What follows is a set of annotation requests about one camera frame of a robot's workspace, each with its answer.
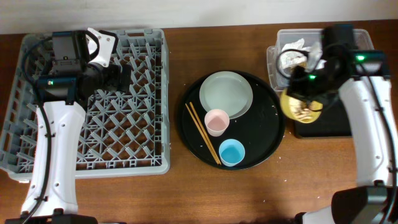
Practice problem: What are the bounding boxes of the food scraps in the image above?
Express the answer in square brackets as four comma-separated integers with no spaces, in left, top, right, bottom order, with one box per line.
[292,100,314,121]

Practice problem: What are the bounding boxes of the yellow bowl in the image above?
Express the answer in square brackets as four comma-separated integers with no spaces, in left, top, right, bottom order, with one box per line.
[280,89,323,124]

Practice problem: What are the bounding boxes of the grey plate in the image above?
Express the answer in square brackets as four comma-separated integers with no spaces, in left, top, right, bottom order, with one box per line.
[199,71,254,119]

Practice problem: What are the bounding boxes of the wooden chopstick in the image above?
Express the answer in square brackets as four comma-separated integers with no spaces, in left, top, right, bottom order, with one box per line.
[189,102,221,162]
[185,104,221,165]

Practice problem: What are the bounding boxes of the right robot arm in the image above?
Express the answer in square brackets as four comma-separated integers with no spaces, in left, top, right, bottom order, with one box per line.
[280,24,397,223]

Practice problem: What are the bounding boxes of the grey dishwasher rack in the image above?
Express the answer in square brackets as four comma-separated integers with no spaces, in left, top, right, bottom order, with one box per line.
[1,29,170,182]

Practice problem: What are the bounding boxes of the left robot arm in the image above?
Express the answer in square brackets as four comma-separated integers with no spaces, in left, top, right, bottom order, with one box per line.
[5,28,132,223]

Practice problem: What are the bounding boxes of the round black tray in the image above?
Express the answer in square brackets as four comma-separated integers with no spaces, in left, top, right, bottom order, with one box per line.
[175,70,285,170]

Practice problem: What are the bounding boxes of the clear plastic bin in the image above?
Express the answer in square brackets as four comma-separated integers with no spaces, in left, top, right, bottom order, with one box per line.
[267,25,374,91]

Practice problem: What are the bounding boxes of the pink cup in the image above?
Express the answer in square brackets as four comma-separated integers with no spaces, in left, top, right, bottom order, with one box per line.
[205,109,229,137]

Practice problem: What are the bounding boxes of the blue cup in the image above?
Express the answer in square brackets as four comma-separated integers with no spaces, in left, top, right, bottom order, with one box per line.
[218,139,246,167]

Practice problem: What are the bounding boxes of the black rectangular tray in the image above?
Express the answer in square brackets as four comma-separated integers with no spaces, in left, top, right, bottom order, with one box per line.
[293,94,351,138]

